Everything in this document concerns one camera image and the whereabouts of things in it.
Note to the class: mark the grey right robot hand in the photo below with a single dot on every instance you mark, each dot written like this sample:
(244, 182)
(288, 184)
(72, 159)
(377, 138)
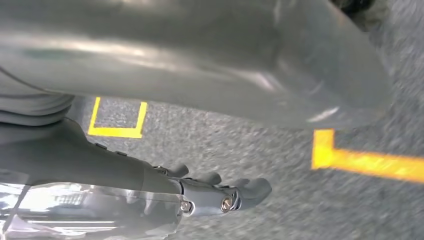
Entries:
(198, 49)

